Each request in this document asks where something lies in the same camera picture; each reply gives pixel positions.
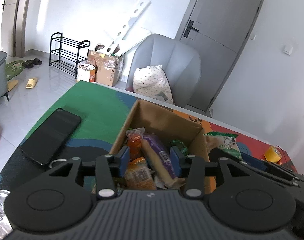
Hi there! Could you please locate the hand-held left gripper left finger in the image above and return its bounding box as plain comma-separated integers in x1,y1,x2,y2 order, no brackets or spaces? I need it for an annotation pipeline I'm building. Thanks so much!
49,145,131,198

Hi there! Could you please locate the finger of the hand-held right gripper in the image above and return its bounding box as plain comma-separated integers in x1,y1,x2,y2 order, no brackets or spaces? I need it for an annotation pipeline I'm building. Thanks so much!
209,147,269,174

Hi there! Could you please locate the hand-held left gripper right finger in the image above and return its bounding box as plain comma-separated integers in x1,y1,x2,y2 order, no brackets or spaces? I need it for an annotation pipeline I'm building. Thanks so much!
170,145,245,198

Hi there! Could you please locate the orange brown snack packet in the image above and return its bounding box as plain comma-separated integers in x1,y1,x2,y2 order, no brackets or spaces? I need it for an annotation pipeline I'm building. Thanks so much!
124,157,157,191

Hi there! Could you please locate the beige snack packet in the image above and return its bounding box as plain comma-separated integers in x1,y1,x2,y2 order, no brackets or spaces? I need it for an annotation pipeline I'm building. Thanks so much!
141,140,186,189

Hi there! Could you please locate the purple snack packet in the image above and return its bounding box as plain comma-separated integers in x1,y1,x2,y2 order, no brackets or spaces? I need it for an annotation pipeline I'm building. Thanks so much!
142,133,179,179

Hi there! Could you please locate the green white snack packet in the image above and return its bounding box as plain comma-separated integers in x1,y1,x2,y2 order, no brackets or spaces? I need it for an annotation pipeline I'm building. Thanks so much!
204,131,243,161

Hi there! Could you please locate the yellow tape roll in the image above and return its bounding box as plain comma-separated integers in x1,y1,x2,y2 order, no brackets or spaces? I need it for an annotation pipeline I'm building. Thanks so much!
264,145,283,163

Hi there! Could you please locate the colourful printed mat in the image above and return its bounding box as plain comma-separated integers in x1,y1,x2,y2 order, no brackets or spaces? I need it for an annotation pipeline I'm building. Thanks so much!
0,81,299,196

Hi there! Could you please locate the black smartphone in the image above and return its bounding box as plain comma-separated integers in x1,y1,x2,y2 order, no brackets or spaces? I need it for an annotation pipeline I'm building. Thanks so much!
20,108,82,166

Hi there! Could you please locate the white dotted pillow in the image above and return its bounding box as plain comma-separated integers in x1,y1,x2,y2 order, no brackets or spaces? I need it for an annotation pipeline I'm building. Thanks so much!
133,65,174,104

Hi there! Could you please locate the taped cardboard box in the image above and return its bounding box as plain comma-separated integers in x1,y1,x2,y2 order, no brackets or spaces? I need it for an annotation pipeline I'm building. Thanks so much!
87,50,124,87

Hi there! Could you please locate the white and orange bag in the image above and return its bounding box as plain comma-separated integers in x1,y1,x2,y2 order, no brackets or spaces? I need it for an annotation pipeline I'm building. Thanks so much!
77,63,98,83

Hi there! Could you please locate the grey armchair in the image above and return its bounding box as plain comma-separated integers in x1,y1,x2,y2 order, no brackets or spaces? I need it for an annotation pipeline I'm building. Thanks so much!
127,33,202,109

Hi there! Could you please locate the black shoe rack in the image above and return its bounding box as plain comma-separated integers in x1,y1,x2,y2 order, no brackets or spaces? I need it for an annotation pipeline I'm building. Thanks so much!
49,32,91,80

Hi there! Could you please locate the white flat board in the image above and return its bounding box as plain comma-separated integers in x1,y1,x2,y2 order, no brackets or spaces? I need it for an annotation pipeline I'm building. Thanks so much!
119,27,151,56

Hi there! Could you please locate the grey door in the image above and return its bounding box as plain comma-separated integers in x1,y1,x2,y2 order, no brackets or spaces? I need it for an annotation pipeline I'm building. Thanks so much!
174,0,266,113

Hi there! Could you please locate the white perforated board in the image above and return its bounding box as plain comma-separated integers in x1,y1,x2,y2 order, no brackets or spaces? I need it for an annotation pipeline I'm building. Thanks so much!
104,0,152,54

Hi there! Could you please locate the green door mat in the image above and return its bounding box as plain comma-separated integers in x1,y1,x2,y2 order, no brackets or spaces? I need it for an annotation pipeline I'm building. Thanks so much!
4,59,26,82

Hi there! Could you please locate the white door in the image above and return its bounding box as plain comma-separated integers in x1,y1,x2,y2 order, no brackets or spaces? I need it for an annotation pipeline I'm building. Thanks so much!
0,0,17,53

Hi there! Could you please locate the black door handle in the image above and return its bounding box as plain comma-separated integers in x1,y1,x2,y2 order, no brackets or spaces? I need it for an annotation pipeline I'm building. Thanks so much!
183,20,200,39

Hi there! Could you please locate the grey door frame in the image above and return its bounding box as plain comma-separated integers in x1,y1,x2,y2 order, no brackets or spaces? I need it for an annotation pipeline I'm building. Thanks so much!
13,0,35,58

